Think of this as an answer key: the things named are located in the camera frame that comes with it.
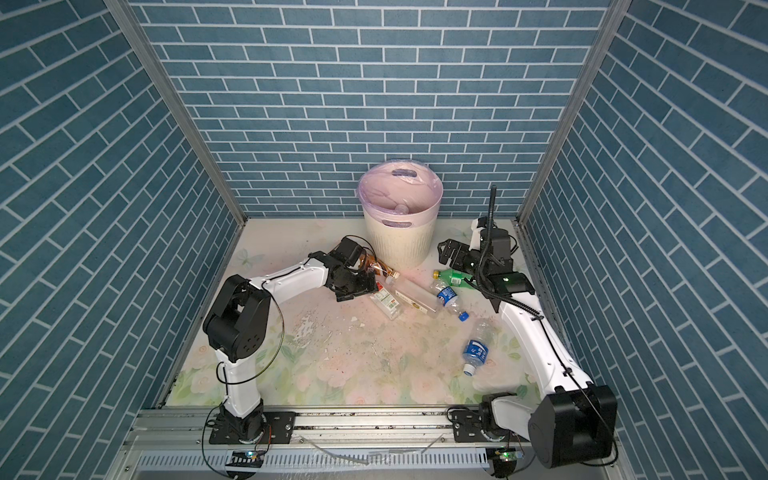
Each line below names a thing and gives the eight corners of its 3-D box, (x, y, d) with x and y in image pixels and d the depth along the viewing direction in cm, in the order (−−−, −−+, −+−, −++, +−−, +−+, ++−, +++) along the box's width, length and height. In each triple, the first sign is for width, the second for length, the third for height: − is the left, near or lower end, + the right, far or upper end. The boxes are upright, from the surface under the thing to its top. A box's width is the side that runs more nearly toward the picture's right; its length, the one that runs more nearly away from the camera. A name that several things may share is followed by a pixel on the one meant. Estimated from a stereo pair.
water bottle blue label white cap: (454, 370, 85) (457, 363, 80) (473, 322, 95) (478, 313, 90) (476, 382, 83) (481, 375, 78) (494, 332, 93) (499, 323, 88)
